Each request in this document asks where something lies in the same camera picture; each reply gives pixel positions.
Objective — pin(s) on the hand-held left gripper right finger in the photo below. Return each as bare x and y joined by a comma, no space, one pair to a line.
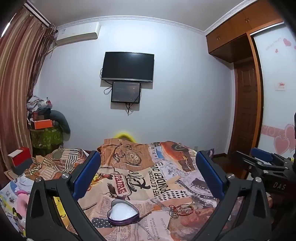
211,176

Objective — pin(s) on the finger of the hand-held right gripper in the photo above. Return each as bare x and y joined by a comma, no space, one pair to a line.
252,165
262,154

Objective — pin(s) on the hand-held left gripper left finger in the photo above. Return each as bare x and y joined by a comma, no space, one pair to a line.
86,173

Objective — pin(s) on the purple heart-shaped tin box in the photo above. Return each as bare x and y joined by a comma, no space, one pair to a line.
122,212

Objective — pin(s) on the yellow fleece blanket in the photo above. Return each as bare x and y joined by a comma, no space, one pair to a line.
57,205

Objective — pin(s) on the white heart-patterned sliding door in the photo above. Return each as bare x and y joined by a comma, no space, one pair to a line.
275,111

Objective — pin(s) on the yellow round object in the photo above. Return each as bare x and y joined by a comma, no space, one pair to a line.
124,135

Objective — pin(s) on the newspaper print blanket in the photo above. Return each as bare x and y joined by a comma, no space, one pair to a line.
143,176

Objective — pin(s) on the grey plush pillow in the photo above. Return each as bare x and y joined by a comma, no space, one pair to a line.
61,120

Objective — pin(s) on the pale grey cloth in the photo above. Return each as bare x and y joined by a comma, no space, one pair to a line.
25,183

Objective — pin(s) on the red box with white lid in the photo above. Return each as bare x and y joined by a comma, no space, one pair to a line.
22,158

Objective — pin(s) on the orange box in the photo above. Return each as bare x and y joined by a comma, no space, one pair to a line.
41,124

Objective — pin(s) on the red white label sticker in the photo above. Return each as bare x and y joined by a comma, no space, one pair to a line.
281,86

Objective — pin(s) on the pink cloth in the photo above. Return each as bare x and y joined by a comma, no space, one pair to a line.
22,204

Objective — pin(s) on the pile of folded clothes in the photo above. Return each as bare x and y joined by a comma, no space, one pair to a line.
37,104

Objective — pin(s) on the brown striped curtain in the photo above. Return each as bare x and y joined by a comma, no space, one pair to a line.
16,81

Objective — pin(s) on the wooden wardrobe cabinet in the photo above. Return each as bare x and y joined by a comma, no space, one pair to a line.
231,34

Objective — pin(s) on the white air conditioner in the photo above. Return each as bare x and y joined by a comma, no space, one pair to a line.
77,32

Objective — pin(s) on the small black wall monitor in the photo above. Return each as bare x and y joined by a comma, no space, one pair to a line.
126,92

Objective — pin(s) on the black wall television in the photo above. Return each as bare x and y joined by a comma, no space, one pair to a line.
128,66

